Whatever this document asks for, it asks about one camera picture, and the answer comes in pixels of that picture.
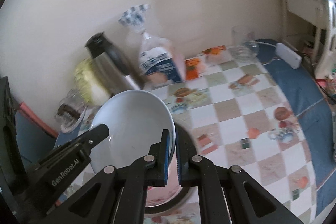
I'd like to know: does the pink floral plate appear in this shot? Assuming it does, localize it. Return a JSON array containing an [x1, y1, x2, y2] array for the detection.
[[146, 162, 182, 207]]

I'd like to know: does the large steel plate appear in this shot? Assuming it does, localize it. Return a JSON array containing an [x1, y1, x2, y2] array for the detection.
[[142, 123, 200, 215]]

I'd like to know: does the pale blue shallow plate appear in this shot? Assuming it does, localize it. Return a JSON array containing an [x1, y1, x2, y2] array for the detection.
[[90, 90, 176, 173]]

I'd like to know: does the checkered patterned tablecloth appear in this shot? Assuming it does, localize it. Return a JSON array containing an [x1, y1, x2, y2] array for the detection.
[[57, 39, 335, 223]]

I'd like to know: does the napa cabbage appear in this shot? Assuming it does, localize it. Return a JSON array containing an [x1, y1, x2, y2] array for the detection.
[[74, 59, 111, 106]]

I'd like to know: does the steel thermos jug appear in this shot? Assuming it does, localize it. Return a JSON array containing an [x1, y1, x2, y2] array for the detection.
[[85, 32, 145, 96]]

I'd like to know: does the orange snack packet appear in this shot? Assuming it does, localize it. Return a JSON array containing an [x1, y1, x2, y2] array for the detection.
[[185, 56, 207, 81], [202, 46, 230, 67]]

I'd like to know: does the toast bread bag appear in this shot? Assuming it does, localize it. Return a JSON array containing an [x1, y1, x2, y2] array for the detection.
[[118, 4, 186, 88]]

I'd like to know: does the clear glass mug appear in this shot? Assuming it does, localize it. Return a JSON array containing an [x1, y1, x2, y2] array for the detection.
[[231, 26, 259, 63]]

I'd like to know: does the colourful clutter pile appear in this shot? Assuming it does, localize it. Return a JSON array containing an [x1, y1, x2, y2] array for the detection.
[[316, 74, 335, 104]]

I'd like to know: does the white power adapter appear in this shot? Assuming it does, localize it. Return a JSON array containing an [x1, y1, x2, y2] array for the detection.
[[275, 43, 302, 69]]

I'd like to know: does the white plastic chair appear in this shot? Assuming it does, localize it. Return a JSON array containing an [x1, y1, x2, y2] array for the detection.
[[282, 0, 335, 79]]

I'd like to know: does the glass teapot brown handle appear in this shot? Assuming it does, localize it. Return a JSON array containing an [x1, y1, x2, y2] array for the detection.
[[55, 89, 86, 127]]

